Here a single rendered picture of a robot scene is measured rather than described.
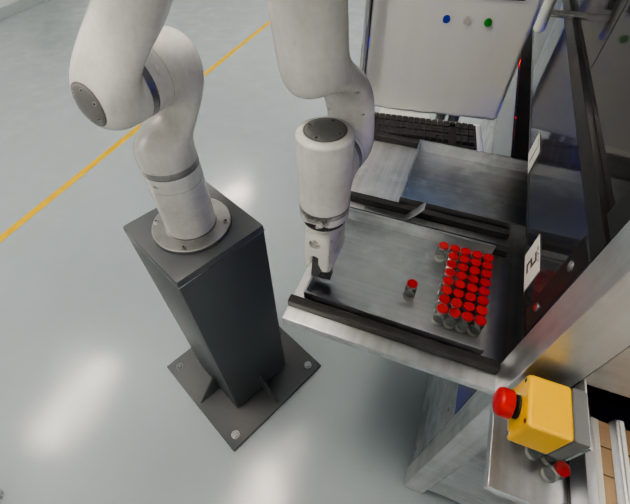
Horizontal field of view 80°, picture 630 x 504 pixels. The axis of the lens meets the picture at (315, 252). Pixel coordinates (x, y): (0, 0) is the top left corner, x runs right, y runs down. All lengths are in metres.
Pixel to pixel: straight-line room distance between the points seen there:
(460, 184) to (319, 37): 0.70
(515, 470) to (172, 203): 0.78
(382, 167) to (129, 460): 1.35
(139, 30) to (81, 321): 1.60
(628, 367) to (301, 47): 0.54
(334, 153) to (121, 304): 1.65
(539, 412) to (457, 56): 1.12
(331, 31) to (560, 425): 0.54
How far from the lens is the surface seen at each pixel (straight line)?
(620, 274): 0.48
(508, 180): 1.14
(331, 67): 0.47
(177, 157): 0.79
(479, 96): 1.49
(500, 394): 0.60
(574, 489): 0.73
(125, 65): 0.67
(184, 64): 0.76
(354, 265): 0.82
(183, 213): 0.87
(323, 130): 0.54
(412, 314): 0.77
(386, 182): 1.03
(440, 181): 1.07
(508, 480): 0.71
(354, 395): 1.62
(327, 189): 0.55
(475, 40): 1.42
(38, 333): 2.14
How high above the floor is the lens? 1.53
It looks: 50 degrees down
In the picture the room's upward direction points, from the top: straight up
